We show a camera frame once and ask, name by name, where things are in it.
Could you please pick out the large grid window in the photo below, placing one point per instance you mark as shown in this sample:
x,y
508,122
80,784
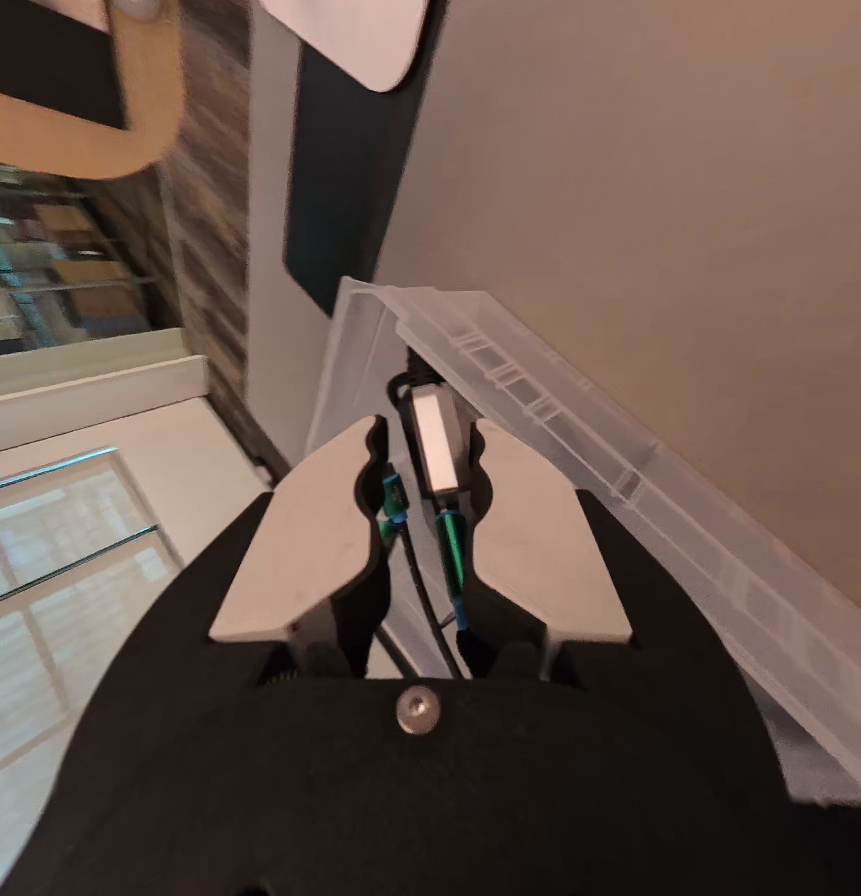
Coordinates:
x,y
67,560

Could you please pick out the clear plastic storage box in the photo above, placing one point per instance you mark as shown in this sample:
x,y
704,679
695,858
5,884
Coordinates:
x,y
682,504

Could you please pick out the wooden framed black divider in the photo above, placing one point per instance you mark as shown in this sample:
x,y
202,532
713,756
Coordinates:
x,y
150,105

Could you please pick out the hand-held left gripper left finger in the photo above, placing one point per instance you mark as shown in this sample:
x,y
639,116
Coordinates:
x,y
304,546

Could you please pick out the silver multiport adapter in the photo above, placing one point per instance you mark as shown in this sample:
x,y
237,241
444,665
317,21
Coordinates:
x,y
434,441

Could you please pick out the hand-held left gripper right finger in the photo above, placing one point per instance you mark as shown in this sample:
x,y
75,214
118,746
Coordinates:
x,y
549,553

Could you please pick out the black flat panel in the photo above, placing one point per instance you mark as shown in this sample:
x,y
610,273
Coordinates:
x,y
346,196

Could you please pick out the metal workbench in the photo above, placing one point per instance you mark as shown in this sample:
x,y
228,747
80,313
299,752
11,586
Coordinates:
x,y
67,280

